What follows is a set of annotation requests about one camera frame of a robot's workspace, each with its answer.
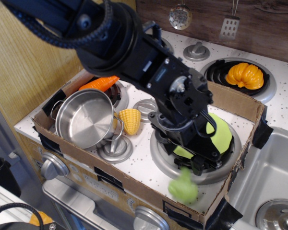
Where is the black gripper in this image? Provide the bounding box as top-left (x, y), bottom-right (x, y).
top-left (148, 111), bottom-right (222, 176)

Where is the green toy broccoli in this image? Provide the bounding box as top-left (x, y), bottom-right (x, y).
top-left (168, 167), bottom-right (198, 205)

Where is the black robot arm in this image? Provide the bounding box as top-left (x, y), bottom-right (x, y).
top-left (3, 0), bottom-right (221, 175)

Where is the front right stove burner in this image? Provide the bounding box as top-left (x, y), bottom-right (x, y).
top-left (150, 126), bottom-right (242, 185)

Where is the stove burner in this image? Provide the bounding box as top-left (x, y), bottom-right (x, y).
top-left (159, 37), bottom-right (174, 55)
top-left (105, 81), bottom-right (129, 112)
top-left (150, 126), bottom-right (242, 185)
top-left (201, 57), bottom-right (276, 103)

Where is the green plastic plate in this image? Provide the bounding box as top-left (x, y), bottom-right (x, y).
top-left (173, 113), bottom-right (232, 159)

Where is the silver centre stove knob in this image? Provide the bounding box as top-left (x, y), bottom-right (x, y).
top-left (133, 99), bottom-right (157, 123)

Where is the silver stove knob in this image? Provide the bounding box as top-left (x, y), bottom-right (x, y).
top-left (97, 136), bottom-right (133, 164)
top-left (133, 99), bottom-right (157, 123)
top-left (183, 42), bottom-right (210, 61)

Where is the yellow toy corn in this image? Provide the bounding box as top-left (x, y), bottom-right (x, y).
top-left (114, 108), bottom-right (141, 135)

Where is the brown cardboard fence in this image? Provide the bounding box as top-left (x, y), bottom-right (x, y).
top-left (33, 70), bottom-right (268, 230)

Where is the silver front stove knob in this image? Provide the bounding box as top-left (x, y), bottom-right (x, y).
top-left (97, 136), bottom-right (133, 164)

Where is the right oven front knob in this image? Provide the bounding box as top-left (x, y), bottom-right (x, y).
top-left (133, 206), bottom-right (170, 230)

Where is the oven knob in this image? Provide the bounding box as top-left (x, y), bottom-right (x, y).
top-left (41, 152), bottom-right (70, 180)
top-left (133, 206), bottom-right (170, 230)

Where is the silver sink basin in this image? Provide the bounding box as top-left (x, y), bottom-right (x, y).
top-left (228, 127), bottom-right (288, 230)

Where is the back right stove burner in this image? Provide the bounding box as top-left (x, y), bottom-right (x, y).
top-left (201, 57), bottom-right (276, 103)

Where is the front left stove burner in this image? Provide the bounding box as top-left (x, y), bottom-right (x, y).
top-left (105, 81), bottom-right (129, 112)

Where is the orange toy pumpkin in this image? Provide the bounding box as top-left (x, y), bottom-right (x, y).
top-left (226, 62), bottom-right (264, 90)

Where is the silver back stove knob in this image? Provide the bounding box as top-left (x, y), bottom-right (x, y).
top-left (183, 42), bottom-right (210, 61)

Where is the silver metal pot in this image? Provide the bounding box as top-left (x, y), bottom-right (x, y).
top-left (51, 89), bottom-right (124, 149)

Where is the orange toy carrot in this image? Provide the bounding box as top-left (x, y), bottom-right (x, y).
top-left (79, 76), bottom-right (120, 92)

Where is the silver sink drain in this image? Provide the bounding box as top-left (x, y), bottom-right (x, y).
top-left (255, 199), bottom-right (288, 230)

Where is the back left stove burner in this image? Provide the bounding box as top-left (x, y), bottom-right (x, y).
top-left (159, 37), bottom-right (174, 55)

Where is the left oven front knob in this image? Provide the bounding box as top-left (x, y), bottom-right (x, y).
top-left (41, 152), bottom-right (70, 180)

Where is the hanging metal spatula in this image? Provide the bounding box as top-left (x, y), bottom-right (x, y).
top-left (219, 0), bottom-right (240, 41)

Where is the hanging metal skimmer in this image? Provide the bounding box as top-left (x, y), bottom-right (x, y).
top-left (168, 0), bottom-right (192, 30)

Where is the yellow toy on floor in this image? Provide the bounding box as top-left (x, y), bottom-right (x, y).
top-left (29, 211), bottom-right (53, 226)

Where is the silver oven door handle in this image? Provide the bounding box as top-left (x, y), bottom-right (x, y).
top-left (43, 179), bottom-right (117, 230)

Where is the black braided cable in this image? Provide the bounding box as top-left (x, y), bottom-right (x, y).
top-left (0, 202), bottom-right (44, 230)

